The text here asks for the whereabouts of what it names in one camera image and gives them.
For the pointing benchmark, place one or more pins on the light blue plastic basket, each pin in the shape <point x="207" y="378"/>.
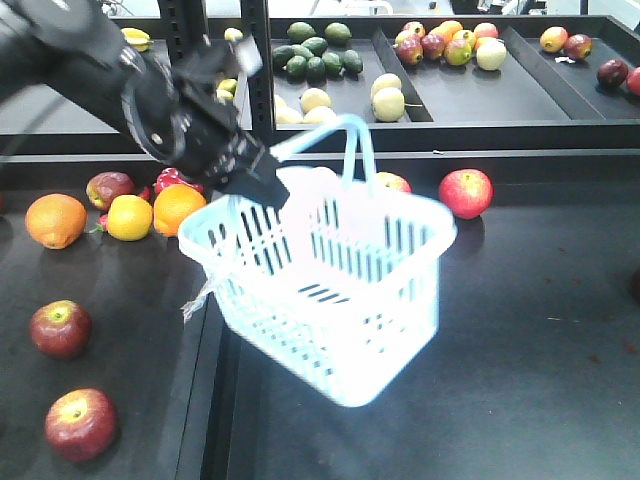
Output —
<point x="340" y="286"/>

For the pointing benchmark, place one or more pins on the red apple right table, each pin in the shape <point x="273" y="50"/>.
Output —
<point x="466" y="192"/>

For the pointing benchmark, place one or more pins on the orange with nub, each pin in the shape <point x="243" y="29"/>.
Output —
<point x="56" y="220"/>

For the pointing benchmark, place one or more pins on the black upper shelf tray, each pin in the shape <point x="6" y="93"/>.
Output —
<point x="533" y="102"/>

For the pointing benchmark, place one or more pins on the red chili pepper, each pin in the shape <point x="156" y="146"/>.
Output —
<point x="101" y="224"/>

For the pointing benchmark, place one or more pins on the red apple behind orange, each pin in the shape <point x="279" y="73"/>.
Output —
<point x="104" y="187"/>

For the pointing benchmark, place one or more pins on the yellow apple right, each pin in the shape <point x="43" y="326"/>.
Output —
<point x="129" y="218"/>

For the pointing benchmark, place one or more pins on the orange far right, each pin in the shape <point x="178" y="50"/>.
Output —
<point x="174" y="204"/>

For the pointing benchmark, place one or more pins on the red apple beside basket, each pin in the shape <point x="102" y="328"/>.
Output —
<point x="393" y="181"/>

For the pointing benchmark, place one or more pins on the black wood display table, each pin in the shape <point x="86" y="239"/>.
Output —
<point x="157" y="367"/>

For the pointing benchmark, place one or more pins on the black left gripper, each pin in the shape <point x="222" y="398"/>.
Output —
<point x="217" y="150"/>

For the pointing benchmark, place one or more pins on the red bell pepper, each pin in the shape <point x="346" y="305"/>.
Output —
<point x="171" y="176"/>

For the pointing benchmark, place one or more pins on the red apple front left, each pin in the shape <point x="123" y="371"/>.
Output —
<point x="81" y="424"/>

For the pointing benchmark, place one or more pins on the red apple middle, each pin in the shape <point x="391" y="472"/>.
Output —
<point x="61" y="329"/>

